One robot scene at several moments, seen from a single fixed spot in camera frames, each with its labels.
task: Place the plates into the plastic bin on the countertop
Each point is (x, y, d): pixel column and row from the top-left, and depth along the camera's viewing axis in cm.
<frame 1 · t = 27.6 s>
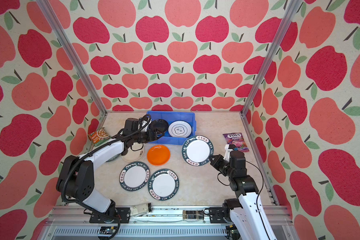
left hand: (161, 136, 86), fingers open
right hand: (212, 156, 77), fingers closed
blue plastic bin: (170, 117, 116), point 4 cm above the table
black plate: (160, 124, 111), point 4 cm above the table
orange plate: (158, 155, 98), on the table
green-rim Hao Wei plate right: (197, 150, 85), point 15 cm above the table
green-rim Hao Wei plate middle: (163, 184, 86), on the table
green-rim Hao Wei plate left: (134, 176, 88), on the table
white plate green cloud outline: (180, 129, 110), point 2 cm above the table
plain cream plate: (135, 153, 98), point 2 cm above the table
orange noodle snack packet: (99, 137, 106), point 2 cm above the table
purple candy bag: (236, 138, 103), point 4 cm above the table

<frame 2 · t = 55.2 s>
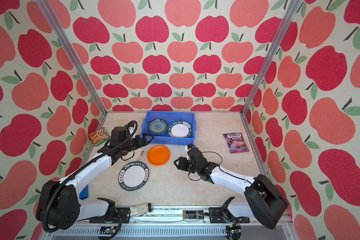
left hand: (151, 139, 83), fingers open
right hand: (178, 162, 84), fingers open
green-rim Hao Wei plate middle: (180, 129, 110), point 2 cm above the table
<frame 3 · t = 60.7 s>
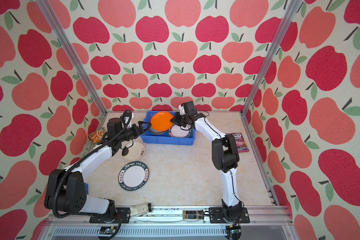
left hand: (149, 127, 83), fingers open
right hand: (172, 119, 94), fingers closed
orange plate: (160, 121, 95), point 18 cm above the table
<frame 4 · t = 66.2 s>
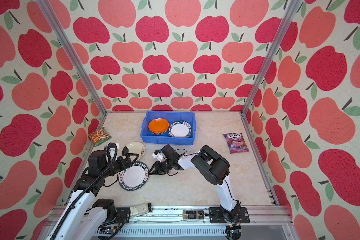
left hand: (135, 158, 77), fingers open
right hand: (151, 173, 87), fingers open
orange plate: (158, 126, 110), point 4 cm above the table
